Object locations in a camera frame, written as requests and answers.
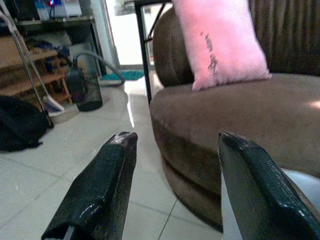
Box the grey vacuum hose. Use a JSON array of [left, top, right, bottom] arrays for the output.
[[72, 51, 126, 87]]

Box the pink plush pillow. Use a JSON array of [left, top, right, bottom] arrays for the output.
[[171, 0, 273, 92]]

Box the black metal table frame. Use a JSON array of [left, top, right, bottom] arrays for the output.
[[124, 0, 173, 106]]

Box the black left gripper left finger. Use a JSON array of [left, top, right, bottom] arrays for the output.
[[41, 131, 139, 240]]

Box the dark vacuum cleaner canister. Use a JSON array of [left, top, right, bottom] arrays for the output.
[[66, 53, 104, 112]]

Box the wooden shoe rack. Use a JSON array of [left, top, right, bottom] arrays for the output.
[[0, 34, 74, 106]]

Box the metal mop pole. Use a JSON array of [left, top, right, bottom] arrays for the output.
[[0, 2, 65, 116]]

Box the black backpack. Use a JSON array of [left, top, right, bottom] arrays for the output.
[[0, 95, 55, 153]]

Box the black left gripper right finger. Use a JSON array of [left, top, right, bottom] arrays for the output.
[[218, 131, 320, 240]]

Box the teal door mat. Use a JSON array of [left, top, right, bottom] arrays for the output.
[[100, 70, 146, 84]]

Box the brown fabric sofa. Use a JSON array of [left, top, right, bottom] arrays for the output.
[[149, 0, 320, 232]]

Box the dark shelf unit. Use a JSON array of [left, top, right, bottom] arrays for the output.
[[4, 0, 107, 76]]

